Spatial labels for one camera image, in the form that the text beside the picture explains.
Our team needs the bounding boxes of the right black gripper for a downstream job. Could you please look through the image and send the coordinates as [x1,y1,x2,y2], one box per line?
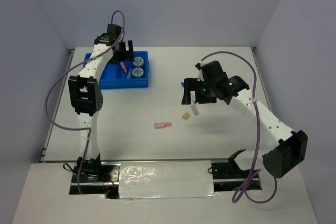
[182,77,217,104]

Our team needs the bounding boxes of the orange correction tape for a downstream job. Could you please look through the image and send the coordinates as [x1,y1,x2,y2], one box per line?
[120,61,128,73]

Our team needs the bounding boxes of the blue slime jar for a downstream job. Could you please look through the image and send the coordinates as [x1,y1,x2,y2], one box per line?
[132,57,145,68]
[132,67,145,78]

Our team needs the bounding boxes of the blue correction tape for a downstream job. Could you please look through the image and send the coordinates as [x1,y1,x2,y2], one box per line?
[127,68,132,79]

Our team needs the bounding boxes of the pink correction tape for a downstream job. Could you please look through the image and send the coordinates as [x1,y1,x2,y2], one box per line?
[154,122,172,129]

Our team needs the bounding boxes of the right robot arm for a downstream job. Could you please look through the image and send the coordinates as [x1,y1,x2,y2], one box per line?
[182,61,308,178]

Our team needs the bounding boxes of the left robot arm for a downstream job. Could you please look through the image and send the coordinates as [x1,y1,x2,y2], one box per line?
[68,24,134,182]

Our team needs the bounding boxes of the grey eraser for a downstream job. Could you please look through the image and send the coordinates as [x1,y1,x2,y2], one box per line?
[191,104,199,115]

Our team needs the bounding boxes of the blue compartment bin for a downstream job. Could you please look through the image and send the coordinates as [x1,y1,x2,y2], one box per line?
[99,51,150,89]

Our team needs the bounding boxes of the yellow eraser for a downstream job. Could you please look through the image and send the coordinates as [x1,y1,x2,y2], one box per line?
[183,113,190,120]

